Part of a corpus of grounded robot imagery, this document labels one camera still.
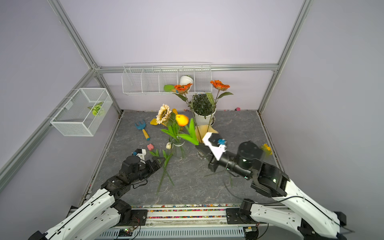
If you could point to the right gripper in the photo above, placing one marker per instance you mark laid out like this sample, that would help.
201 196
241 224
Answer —
214 164

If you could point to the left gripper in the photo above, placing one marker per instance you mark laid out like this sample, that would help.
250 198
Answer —
155 166

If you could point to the pink tulip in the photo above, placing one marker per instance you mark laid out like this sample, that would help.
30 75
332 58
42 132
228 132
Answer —
150 147

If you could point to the white tulip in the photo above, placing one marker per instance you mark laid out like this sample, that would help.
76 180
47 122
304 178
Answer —
167 154

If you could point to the yellow fluted vase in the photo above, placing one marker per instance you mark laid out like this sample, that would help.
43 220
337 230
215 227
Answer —
202 130

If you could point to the clear glass vase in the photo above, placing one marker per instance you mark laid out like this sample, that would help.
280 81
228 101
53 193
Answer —
178 148

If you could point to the cream gerbera flower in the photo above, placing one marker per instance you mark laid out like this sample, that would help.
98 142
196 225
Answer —
164 114

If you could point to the orange gerbera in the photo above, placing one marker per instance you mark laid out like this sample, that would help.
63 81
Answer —
222 91
183 88

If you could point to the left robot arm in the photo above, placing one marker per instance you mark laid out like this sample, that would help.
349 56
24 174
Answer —
104 209

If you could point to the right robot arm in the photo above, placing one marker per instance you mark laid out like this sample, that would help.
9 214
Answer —
305 218

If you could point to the yellow gerbera right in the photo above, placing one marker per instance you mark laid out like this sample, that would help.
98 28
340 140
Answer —
267 149

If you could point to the blue toy rake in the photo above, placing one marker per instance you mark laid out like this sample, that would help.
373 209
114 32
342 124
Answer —
141 126

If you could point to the yellow toy shovel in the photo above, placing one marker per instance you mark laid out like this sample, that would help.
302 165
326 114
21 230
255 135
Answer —
154 122

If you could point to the potted green plant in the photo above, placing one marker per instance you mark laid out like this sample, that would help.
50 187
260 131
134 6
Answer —
204 109

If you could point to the green toy shovel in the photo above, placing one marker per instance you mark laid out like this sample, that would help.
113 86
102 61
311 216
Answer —
169 89

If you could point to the white empty pot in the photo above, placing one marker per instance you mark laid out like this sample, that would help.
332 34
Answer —
185 80

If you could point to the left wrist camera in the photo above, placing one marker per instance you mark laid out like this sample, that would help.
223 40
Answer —
141 153

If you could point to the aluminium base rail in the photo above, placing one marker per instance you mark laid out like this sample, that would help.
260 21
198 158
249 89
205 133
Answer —
216 222

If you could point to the small white wire basket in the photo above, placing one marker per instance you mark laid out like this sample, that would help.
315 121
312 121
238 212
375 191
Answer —
74 119

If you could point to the long white wire basket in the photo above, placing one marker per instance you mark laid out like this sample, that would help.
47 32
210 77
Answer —
150 78

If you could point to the aluminium frame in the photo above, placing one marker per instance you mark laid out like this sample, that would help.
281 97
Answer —
95 72

